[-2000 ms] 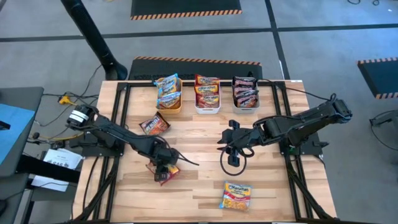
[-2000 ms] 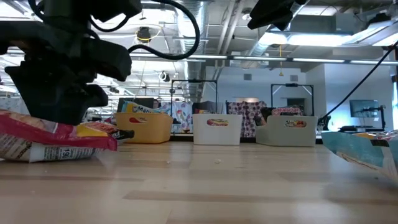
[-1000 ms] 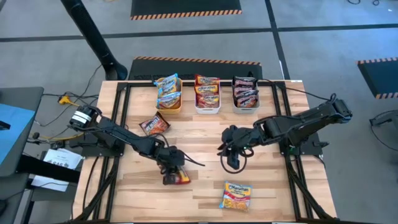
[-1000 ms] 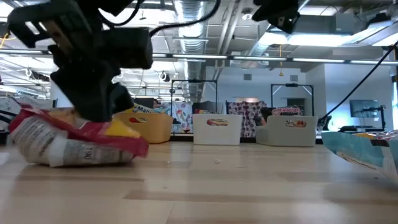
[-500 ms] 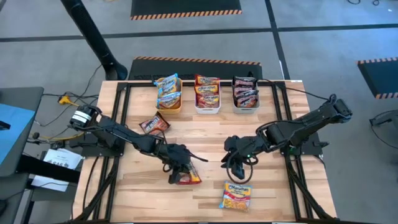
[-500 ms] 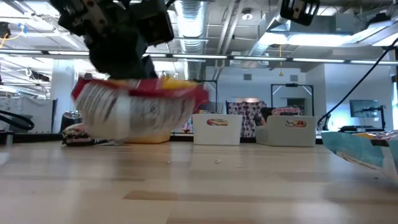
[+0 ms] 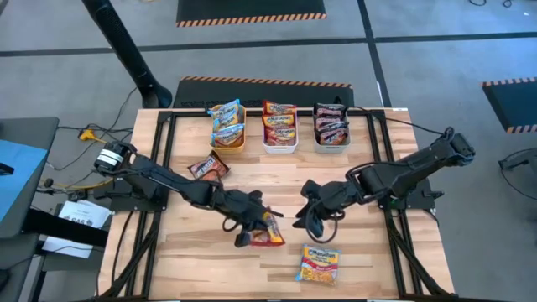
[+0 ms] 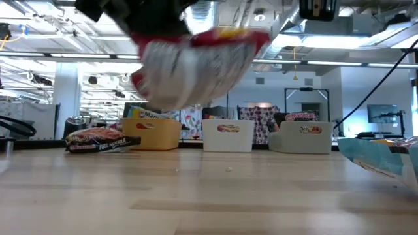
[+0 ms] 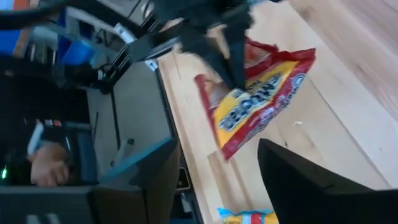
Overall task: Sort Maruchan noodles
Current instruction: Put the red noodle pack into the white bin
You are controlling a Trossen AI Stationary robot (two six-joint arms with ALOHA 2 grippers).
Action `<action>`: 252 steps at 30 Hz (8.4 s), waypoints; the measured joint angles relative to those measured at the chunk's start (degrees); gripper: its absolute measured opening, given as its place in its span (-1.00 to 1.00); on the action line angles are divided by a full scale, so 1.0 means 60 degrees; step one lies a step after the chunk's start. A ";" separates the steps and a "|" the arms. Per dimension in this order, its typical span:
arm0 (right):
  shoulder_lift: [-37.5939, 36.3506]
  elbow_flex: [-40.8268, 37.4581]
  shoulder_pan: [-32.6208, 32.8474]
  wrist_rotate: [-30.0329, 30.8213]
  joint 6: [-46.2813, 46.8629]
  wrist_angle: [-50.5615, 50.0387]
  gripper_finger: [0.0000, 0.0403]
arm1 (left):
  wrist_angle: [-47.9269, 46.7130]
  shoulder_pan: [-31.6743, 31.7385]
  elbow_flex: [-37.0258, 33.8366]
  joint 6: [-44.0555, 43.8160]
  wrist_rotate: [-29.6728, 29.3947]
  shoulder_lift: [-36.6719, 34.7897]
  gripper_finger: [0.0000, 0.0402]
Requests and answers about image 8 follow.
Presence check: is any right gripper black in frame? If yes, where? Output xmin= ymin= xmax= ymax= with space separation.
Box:
xmin=299 ymin=0 xmax=340 ymax=22

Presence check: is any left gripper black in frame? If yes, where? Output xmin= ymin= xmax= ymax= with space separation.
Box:
xmin=75 ymin=0 xmax=193 ymax=37

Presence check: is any red Maruchan Roast Beef pack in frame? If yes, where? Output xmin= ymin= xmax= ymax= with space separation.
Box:
xmin=130 ymin=26 xmax=272 ymax=111
xmin=217 ymin=124 xmax=241 ymax=133

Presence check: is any blue Maruchan ramen pack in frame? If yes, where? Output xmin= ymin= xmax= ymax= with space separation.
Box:
xmin=138 ymin=109 xmax=179 ymax=121
xmin=336 ymin=136 xmax=418 ymax=193
xmin=126 ymin=106 xmax=142 ymax=120

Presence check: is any black Maruchan Fire Noodle pack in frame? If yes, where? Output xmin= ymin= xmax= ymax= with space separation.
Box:
xmin=283 ymin=110 xmax=320 ymax=123
xmin=299 ymin=126 xmax=323 ymax=135
xmin=64 ymin=127 xmax=142 ymax=154

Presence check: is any linear ceiling light strip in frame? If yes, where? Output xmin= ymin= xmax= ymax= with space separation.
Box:
xmin=0 ymin=51 xmax=418 ymax=69

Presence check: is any black computer monitor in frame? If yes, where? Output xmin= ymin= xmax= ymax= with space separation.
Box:
xmin=123 ymin=101 xmax=154 ymax=114

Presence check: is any colourful printed white fabric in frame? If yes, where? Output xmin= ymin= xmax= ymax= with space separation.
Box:
xmin=178 ymin=107 xmax=204 ymax=141

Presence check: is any white square column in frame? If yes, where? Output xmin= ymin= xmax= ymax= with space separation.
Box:
xmin=53 ymin=61 xmax=82 ymax=127

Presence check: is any yellow plastic bin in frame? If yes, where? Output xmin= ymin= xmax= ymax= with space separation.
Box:
xmin=121 ymin=117 xmax=183 ymax=151

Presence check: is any purple patterned fabric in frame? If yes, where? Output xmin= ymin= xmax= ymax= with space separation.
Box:
xmin=238 ymin=104 xmax=282 ymax=145

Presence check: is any black round container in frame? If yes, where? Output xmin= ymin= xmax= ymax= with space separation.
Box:
xmin=63 ymin=116 xmax=88 ymax=140

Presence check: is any grey plastic bin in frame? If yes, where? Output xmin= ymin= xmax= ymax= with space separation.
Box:
xmin=268 ymin=121 xmax=334 ymax=155

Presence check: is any white plastic bin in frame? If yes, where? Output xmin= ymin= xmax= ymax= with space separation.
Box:
xmin=202 ymin=119 xmax=256 ymax=153

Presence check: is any silver ventilation duct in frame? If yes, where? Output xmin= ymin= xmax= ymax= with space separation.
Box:
xmin=253 ymin=0 xmax=327 ymax=74
xmin=182 ymin=0 xmax=219 ymax=108

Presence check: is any black gantry frame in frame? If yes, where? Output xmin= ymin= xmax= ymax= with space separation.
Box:
xmin=283 ymin=87 xmax=330 ymax=122

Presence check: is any long black arm cable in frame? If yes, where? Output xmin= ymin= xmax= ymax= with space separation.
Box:
xmin=332 ymin=40 xmax=418 ymax=129

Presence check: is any wall monitor on arm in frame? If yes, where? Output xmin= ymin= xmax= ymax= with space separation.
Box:
xmin=366 ymin=104 xmax=400 ymax=124

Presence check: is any black curved hose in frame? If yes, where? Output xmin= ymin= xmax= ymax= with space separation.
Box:
xmin=0 ymin=114 xmax=37 ymax=138

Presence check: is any black aluminium table frame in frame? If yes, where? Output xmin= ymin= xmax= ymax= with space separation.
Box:
xmin=0 ymin=136 xmax=339 ymax=154

